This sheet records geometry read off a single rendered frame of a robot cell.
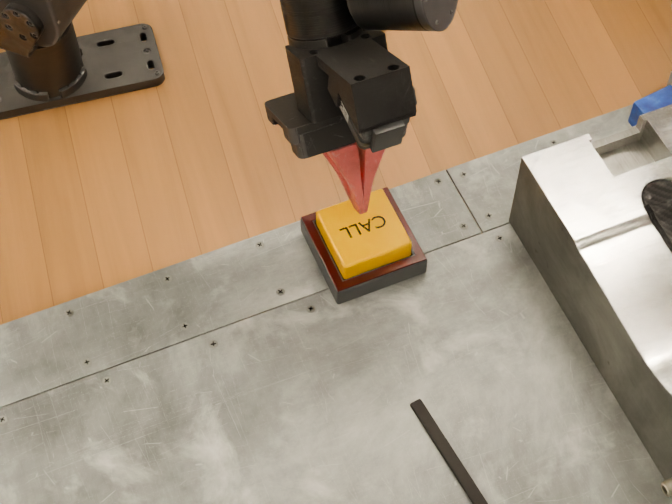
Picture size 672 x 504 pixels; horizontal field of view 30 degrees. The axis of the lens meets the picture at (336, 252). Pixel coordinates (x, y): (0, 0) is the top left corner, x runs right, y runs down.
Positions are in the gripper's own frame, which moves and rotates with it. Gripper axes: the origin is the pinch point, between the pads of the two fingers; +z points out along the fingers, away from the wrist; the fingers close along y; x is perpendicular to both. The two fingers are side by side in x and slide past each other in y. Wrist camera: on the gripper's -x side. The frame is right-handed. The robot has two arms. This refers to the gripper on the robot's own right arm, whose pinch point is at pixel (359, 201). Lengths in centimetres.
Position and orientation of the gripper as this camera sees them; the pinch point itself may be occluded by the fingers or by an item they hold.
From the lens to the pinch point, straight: 99.0
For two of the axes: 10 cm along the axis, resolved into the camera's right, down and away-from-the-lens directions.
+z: 1.8, 8.5, 4.9
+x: -3.5, -4.1, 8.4
